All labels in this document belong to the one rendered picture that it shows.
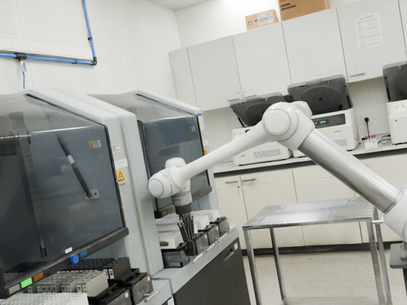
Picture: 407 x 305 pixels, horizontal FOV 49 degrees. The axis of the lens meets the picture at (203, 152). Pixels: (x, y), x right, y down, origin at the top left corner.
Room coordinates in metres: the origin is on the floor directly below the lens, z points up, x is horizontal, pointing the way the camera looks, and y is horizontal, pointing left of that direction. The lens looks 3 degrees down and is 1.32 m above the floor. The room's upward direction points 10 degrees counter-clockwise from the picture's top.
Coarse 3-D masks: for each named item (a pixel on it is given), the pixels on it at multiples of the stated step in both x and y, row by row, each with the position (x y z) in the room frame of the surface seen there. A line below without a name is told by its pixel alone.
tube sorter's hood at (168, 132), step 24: (96, 96) 2.25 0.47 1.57; (120, 96) 2.43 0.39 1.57; (144, 96) 2.64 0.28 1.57; (144, 120) 2.01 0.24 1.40; (168, 120) 2.21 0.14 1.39; (192, 120) 2.45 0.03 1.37; (144, 144) 1.98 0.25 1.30; (168, 144) 2.17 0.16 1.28; (192, 144) 2.41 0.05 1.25; (192, 192) 2.31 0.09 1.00
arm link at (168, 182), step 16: (256, 128) 1.84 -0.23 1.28; (240, 144) 1.86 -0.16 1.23; (256, 144) 1.85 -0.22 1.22; (208, 160) 1.82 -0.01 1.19; (224, 160) 1.86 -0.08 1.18; (160, 176) 1.79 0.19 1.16; (176, 176) 1.81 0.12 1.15; (192, 176) 1.82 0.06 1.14; (160, 192) 1.77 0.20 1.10; (176, 192) 1.85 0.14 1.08
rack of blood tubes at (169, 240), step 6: (162, 234) 2.09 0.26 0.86; (168, 234) 2.07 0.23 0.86; (174, 234) 2.04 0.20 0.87; (180, 234) 2.05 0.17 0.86; (162, 240) 2.00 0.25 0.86; (168, 240) 1.99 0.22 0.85; (174, 240) 1.99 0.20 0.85; (180, 240) 2.04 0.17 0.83; (162, 246) 2.01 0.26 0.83; (168, 246) 1.99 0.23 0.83; (174, 246) 1.98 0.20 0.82
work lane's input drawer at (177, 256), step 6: (180, 246) 1.99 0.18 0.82; (186, 246) 2.01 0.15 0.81; (162, 252) 1.99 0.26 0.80; (168, 252) 1.98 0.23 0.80; (174, 252) 1.96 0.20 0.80; (180, 252) 1.95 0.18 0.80; (186, 252) 1.99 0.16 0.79; (162, 258) 1.99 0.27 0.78; (168, 258) 1.98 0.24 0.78; (174, 258) 1.97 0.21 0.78; (180, 258) 1.95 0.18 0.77; (186, 258) 1.98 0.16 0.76; (192, 258) 2.00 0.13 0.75; (198, 258) 1.99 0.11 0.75; (186, 264) 1.97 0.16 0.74
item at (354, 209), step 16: (272, 208) 2.46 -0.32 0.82; (288, 208) 2.38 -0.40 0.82; (304, 208) 2.31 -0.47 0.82; (320, 208) 2.24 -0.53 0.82; (336, 208) 2.18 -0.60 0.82; (352, 208) 2.12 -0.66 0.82; (368, 208) 2.07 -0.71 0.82; (256, 224) 2.15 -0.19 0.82; (272, 224) 2.10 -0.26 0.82; (288, 224) 2.06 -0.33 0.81; (304, 224) 2.03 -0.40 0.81; (320, 224) 2.01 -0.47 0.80; (368, 224) 1.92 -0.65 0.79; (272, 240) 2.54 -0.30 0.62; (384, 256) 2.30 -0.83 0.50; (256, 272) 2.17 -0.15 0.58; (384, 272) 2.31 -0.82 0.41; (256, 288) 2.15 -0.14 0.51; (256, 304) 2.16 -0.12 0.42; (288, 304) 2.43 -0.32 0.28; (304, 304) 2.39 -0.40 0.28; (320, 304) 2.36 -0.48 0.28; (336, 304) 2.32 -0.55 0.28; (352, 304) 2.29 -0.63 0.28; (368, 304) 2.26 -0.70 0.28; (384, 304) 1.92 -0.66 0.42
